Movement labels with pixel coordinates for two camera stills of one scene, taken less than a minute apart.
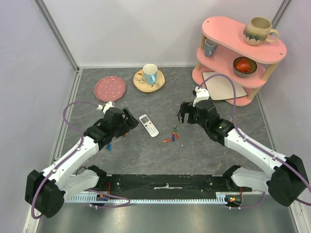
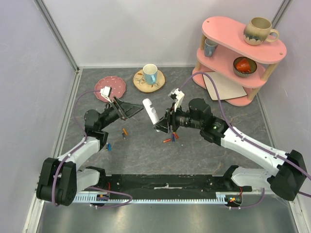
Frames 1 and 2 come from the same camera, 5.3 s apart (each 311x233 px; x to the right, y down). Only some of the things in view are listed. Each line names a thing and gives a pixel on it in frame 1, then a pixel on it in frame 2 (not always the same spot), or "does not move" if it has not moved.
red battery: [176, 135] does not move
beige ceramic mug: [258, 30] does not move
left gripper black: [129, 124] -> [125, 109]
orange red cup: [243, 65] does not move
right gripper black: [185, 112] -> [170, 119]
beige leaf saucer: [138, 82] does not move
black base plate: [168, 185] does not move
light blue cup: [150, 71] does not move
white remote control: [148, 125] -> [151, 111]
